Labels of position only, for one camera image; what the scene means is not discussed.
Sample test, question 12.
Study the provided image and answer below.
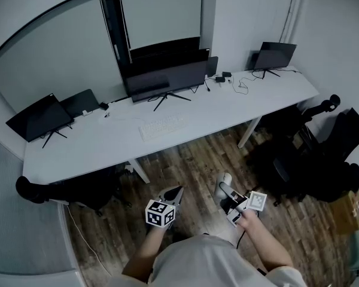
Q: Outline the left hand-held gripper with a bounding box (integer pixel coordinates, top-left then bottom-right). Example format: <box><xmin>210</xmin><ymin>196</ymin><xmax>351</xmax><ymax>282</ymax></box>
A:
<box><xmin>145</xmin><ymin>186</ymin><xmax>185</xmax><ymax>230</ymax></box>

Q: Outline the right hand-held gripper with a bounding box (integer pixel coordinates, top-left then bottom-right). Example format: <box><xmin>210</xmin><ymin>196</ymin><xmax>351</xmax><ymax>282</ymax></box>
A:
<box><xmin>214</xmin><ymin>180</ymin><xmax>268</xmax><ymax>227</ymax></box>

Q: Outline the white computer mouse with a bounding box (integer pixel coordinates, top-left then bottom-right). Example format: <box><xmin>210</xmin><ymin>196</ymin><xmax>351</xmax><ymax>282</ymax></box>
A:
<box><xmin>217</xmin><ymin>172</ymin><xmax>233</xmax><ymax>188</ymax></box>

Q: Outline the white keyboard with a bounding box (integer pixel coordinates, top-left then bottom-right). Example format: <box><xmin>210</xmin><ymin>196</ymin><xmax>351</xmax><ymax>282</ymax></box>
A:
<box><xmin>138</xmin><ymin>114</ymin><xmax>188</xmax><ymax>142</ymax></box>

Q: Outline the person's right forearm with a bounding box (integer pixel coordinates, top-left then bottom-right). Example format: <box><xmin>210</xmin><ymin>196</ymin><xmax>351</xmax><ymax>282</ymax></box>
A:
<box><xmin>242</xmin><ymin>216</ymin><xmax>294</xmax><ymax>276</ymax></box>

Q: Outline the person's left forearm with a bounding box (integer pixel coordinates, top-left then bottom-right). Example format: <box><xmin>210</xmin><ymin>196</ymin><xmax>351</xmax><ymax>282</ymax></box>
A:
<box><xmin>121</xmin><ymin>227</ymin><xmax>169</xmax><ymax>284</ymax></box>

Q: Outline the person's right hand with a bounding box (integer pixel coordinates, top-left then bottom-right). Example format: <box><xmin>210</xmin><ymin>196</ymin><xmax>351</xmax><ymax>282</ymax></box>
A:
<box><xmin>236</xmin><ymin>210</ymin><xmax>260</xmax><ymax>230</ymax></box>

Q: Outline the white desk leg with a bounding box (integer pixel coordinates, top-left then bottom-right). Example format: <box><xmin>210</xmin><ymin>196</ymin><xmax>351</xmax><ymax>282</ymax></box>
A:
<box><xmin>237</xmin><ymin>115</ymin><xmax>263</xmax><ymax>149</ymax></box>
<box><xmin>127</xmin><ymin>158</ymin><xmax>151</xmax><ymax>184</ymax></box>

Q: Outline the person's white shirt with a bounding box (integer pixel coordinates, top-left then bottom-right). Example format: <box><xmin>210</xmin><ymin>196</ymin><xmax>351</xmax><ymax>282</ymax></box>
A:
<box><xmin>106</xmin><ymin>234</ymin><xmax>309</xmax><ymax>287</ymax></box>

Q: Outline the black office chair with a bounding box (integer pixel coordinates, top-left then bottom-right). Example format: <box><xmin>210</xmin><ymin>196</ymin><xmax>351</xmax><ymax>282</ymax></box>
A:
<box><xmin>247</xmin><ymin>94</ymin><xmax>359</xmax><ymax>207</ymax></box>
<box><xmin>15</xmin><ymin>163</ymin><xmax>133</xmax><ymax>218</ymax></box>

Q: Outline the large black monitor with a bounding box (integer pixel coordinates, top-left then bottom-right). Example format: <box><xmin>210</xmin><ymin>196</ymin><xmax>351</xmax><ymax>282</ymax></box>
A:
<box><xmin>124</xmin><ymin>59</ymin><xmax>209</xmax><ymax>112</ymax></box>

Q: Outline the black rounded panel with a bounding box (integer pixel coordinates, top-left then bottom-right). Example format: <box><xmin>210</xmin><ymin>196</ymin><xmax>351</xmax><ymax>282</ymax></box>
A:
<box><xmin>207</xmin><ymin>56</ymin><xmax>219</xmax><ymax>77</ymax></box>

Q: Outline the brown cardboard box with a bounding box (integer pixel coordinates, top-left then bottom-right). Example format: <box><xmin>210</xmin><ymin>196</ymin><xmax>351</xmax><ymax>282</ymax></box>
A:
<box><xmin>328</xmin><ymin>190</ymin><xmax>359</xmax><ymax>236</ymax></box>

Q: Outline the black flat panel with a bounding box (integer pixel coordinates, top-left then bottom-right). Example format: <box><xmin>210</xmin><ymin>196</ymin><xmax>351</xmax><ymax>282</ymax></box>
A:
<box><xmin>60</xmin><ymin>88</ymin><xmax>101</xmax><ymax>120</ymax></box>

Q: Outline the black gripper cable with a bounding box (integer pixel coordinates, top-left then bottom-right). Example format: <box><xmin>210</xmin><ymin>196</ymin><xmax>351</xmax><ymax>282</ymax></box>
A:
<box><xmin>234</xmin><ymin>228</ymin><xmax>247</xmax><ymax>249</ymax></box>

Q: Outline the long white cable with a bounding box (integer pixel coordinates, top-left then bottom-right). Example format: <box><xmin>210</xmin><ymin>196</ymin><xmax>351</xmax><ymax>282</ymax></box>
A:
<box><xmin>66</xmin><ymin>204</ymin><xmax>112</xmax><ymax>278</ymax></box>

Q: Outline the thin black cable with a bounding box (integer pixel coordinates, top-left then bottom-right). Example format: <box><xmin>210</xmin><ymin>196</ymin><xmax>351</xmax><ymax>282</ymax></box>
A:
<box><xmin>231</xmin><ymin>69</ymin><xmax>266</xmax><ymax>96</ymax></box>

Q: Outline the black window frame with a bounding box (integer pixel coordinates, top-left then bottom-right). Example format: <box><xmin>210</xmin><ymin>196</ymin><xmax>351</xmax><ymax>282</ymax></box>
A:
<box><xmin>98</xmin><ymin>0</ymin><xmax>133</xmax><ymax>99</ymax></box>

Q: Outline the black wall cable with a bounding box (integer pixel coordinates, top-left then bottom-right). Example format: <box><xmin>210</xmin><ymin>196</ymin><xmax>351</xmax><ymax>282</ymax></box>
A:
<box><xmin>279</xmin><ymin>0</ymin><xmax>299</xmax><ymax>46</ymax></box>

